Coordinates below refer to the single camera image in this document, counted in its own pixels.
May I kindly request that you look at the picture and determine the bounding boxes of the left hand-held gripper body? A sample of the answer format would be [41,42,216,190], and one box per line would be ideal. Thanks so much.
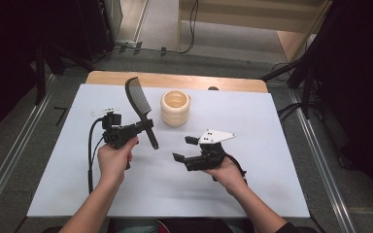
[90,108,140,150]

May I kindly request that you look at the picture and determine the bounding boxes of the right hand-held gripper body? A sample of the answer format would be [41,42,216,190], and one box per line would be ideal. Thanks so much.
[184,129,237,172]

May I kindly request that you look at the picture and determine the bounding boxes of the black comb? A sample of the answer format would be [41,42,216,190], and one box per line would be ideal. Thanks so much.
[124,76,160,150]

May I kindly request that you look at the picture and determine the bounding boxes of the person's right hand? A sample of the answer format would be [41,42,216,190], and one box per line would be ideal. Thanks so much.
[204,157,249,197]

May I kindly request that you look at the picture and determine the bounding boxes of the person's left hand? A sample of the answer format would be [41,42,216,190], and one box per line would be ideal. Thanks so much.
[96,135,140,186]

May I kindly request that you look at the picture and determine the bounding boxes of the cream ribbed cup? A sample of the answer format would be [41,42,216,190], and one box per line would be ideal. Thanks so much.
[159,89,191,127]

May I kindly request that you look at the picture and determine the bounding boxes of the white table board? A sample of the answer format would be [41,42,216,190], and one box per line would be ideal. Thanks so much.
[26,83,311,218]

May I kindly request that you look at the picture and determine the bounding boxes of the wooden table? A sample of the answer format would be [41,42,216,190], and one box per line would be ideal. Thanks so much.
[85,71,269,94]

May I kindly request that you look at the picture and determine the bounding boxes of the person's lap clothing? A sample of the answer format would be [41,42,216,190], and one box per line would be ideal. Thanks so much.
[108,217,252,233]

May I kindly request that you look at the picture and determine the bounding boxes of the black metal stand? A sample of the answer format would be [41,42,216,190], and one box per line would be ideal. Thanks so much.
[33,38,95,106]
[260,0,338,119]

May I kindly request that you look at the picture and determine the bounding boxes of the black cabinet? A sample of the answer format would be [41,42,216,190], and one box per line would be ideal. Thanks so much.
[77,0,116,61]

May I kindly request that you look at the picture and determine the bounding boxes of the light wooden shelf unit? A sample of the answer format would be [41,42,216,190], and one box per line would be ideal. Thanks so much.
[177,0,333,62]

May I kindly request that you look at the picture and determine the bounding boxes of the black curtain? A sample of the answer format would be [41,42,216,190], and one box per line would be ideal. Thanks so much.
[0,0,79,145]
[310,0,373,202]

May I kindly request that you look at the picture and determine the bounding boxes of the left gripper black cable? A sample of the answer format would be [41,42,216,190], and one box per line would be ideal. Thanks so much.
[86,116,106,194]

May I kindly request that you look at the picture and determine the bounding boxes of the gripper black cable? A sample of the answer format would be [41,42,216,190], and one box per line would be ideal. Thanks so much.
[226,154,249,186]
[86,116,106,194]

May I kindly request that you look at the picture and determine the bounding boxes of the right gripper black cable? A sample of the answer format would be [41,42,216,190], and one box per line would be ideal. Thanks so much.
[226,154,249,186]

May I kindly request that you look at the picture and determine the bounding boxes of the black floor cables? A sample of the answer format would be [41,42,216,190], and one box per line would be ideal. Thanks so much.
[276,102,305,122]

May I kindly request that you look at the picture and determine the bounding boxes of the aluminium floor rail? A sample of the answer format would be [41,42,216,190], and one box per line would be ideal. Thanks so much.
[0,74,59,224]
[288,88,357,233]

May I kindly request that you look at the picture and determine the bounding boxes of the hanging black cable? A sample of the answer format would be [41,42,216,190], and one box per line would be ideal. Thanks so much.
[178,0,199,54]

